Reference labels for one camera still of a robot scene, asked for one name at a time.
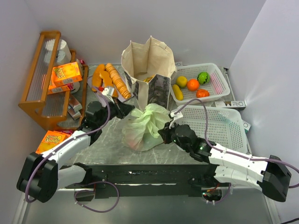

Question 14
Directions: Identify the purple tray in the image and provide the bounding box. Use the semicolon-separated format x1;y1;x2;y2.
87;71;133;102

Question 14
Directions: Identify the white perforated basket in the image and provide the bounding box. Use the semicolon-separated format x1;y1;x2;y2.
171;63;230;102
178;105;248;154

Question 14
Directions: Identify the orange fruit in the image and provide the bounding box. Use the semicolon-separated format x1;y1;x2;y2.
186;79;200;91

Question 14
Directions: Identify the grey RIO block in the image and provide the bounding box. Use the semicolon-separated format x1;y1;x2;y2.
214;101;246;108

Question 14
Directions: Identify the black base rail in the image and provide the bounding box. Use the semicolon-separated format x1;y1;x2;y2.
67;164;228;199

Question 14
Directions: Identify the wooden shelf rack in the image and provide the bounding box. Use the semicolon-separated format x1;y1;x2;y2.
19;30;88;130

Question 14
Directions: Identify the yellow mango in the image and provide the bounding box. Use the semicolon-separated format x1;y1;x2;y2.
172;84;184;101

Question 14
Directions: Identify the green plastic grocery bag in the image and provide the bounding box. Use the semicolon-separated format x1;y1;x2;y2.
122;103;171;152

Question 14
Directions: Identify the orange cracker box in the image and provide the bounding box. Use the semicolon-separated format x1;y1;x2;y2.
52;62;82;87
47;80;73;95

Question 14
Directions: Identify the yellow lemon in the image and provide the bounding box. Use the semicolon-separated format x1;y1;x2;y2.
176;76;188;88

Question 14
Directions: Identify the green watermelon ball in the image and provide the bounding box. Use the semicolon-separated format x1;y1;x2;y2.
197;71;210;85

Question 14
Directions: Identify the front white perforated basket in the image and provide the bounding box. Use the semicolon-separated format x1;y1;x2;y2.
178;105;248;154

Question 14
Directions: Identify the long bread loaf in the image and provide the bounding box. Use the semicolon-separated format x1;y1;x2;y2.
92;64;106;88

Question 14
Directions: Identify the orange box on floor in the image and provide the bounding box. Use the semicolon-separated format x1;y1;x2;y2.
36;130;73;154

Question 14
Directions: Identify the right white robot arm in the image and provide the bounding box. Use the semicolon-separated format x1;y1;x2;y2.
158;124;292;202

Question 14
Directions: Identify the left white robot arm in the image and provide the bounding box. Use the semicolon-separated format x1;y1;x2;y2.
16;99;135;203

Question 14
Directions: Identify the back white perforated basket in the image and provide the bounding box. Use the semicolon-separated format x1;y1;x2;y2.
171;63;230;102

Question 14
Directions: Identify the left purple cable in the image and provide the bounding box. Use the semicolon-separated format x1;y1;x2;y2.
24;86;120;213

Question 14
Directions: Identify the orange gummy snack bag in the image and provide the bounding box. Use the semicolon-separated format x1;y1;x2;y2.
143;75;155;83

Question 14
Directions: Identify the red tomato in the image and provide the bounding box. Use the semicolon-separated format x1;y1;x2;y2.
196;89;210;98

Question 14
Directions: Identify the beige canvas tote bag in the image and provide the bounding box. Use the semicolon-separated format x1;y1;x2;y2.
121;36;177;110

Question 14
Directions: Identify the row of round crackers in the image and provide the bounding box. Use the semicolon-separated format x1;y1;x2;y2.
106;63;131;99

